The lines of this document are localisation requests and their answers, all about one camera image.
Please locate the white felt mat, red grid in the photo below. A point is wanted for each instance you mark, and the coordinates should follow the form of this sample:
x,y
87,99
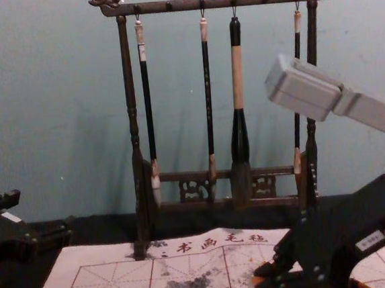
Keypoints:
x,y
124,284

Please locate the thin black calligraphy brush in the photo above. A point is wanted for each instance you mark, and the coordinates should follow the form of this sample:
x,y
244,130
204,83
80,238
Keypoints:
x,y
208,98

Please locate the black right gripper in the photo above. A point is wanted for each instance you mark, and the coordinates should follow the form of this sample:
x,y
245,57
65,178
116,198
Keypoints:
x,y
341,225

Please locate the thin black brush, pale tip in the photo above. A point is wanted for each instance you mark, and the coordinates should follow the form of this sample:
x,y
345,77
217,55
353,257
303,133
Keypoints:
x,y
297,44

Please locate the black brush with white cap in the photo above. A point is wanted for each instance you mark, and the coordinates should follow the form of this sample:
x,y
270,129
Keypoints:
x,y
149,121

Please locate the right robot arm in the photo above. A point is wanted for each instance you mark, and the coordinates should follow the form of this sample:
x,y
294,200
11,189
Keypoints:
x,y
309,90

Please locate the large tan and black brush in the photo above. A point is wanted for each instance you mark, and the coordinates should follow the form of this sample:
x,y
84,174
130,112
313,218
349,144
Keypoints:
x,y
240,129

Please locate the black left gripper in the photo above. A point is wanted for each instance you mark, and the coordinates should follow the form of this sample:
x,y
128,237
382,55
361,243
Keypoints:
x,y
8,234

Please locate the dark wooden brush rack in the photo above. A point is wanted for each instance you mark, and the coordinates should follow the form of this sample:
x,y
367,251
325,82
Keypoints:
x,y
217,2

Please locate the black table cloth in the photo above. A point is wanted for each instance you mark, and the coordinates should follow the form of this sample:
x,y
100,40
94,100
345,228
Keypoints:
x,y
95,230

